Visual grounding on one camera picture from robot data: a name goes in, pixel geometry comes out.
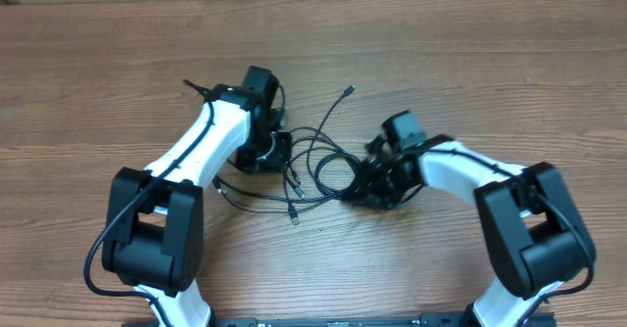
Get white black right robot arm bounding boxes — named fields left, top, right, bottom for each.
left=346, top=111, right=596, bottom=326

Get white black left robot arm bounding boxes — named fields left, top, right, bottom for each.
left=83, top=66, right=291, bottom=326

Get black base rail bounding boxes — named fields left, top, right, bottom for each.
left=121, top=310, right=557, bottom=327

